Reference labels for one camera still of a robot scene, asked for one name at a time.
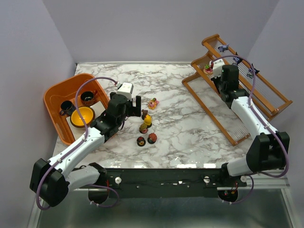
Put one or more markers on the pink strawberry tart figurine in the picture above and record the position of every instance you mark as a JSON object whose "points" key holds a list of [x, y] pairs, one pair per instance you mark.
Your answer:
{"points": [[208, 69]]}

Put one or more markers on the white paper sheet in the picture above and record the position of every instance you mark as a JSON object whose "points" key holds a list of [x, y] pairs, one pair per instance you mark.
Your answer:
{"points": [[77, 132]]}

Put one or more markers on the brown mug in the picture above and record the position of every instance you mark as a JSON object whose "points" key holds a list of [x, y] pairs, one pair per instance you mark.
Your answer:
{"points": [[88, 98]]}

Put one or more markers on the brown hair bun figurine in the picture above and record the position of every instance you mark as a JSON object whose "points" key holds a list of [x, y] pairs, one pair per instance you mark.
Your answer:
{"points": [[144, 113]]}

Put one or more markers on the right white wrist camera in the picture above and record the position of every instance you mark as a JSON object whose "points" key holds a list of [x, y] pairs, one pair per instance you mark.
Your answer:
{"points": [[217, 67]]}

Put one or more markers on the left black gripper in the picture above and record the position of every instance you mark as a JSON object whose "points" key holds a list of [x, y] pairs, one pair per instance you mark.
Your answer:
{"points": [[132, 107]]}

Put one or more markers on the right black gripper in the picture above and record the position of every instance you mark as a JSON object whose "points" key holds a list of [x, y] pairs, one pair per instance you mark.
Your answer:
{"points": [[215, 79]]}

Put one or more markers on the black metal base frame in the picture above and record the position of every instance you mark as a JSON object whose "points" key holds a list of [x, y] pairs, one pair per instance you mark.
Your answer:
{"points": [[167, 183]]}

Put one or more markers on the olive hat figurine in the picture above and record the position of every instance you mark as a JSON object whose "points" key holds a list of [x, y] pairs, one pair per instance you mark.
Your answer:
{"points": [[143, 128]]}

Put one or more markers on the black purple bow figurine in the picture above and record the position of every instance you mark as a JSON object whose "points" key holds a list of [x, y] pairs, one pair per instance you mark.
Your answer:
{"points": [[237, 61]]}

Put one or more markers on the wooden tiered shelf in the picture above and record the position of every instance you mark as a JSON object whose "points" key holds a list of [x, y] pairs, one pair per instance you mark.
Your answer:
{"points": [[269, 101]]}

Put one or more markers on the red hair figurine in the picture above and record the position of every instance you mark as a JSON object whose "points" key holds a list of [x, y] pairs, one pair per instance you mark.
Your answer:
{"points": [[152, 138]]}

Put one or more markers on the yellow helmet figurine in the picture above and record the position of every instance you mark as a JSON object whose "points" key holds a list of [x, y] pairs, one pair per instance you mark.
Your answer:
{"points": [[148, 120]]}

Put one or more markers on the black mug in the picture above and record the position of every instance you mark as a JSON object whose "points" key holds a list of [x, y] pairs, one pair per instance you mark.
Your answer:
{"points": [[67, 108]]}

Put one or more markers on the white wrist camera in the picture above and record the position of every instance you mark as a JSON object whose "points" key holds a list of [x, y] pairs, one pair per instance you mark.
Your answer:
{"points": [[126, 89], [217, 67]]}

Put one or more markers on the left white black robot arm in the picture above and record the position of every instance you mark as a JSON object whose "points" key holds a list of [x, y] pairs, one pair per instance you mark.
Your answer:
{"points": [[51, 180]]}

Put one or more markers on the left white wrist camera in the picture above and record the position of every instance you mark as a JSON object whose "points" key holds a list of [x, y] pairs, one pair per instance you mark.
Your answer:
{"points": [[126, 89]]}

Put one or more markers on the pink bear yellow flower figurine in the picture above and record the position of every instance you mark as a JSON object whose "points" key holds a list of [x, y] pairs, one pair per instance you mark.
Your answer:
{"points": [[152, 104]]}

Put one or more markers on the black round base figurine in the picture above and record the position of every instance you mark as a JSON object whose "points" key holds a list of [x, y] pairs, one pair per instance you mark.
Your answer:
{"points": [[141, 141]]}

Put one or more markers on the yellow bowl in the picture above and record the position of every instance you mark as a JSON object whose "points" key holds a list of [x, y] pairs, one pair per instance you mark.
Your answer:
{"points": [[87, 113]]}

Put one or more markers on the purple small figurine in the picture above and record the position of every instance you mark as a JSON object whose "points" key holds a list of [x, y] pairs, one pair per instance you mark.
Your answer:
{"points": [[223, 48]]}

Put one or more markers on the black bat-eared figurine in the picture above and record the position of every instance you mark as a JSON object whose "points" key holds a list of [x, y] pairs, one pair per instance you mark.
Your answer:
{"points": [[251, 71]]}

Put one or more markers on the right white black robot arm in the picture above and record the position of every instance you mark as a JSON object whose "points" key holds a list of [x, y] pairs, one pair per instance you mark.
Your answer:
{"points": [[269, 148]]}

